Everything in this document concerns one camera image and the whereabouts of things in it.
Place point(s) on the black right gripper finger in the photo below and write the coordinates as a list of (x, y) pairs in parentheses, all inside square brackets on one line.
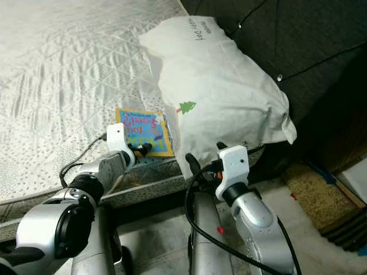
[(194, 165), (222, 147)]

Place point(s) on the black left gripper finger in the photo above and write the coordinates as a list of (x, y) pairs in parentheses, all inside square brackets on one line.
[(146, 149)]

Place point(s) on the blue yellow-bordered children's book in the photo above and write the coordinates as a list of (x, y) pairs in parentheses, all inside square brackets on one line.
[(146, 127)]

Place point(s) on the white pillow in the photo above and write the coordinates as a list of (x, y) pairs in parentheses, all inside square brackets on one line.
[(223, 86)]

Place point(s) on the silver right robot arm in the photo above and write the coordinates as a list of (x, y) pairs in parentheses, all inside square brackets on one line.
[(261, 220)]

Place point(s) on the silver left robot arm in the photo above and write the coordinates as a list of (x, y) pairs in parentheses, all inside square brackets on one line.
[(46, 223)]

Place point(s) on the silver left robot leg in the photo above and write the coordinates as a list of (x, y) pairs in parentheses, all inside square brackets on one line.
[(106, 246)]

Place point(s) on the white quilted mattress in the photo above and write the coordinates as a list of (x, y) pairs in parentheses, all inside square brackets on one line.
[(69, 74)]

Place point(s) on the yellowish woven mat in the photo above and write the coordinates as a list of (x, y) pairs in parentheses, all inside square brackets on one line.
[(321, 195)]

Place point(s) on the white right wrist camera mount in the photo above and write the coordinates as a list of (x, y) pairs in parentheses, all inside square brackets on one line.
[(235, 162)]

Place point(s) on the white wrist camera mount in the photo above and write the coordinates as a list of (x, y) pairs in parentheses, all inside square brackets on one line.
[(117, 139), (235, 162)]

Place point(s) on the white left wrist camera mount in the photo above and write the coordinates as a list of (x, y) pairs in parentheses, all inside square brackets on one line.
[(117, 139)]

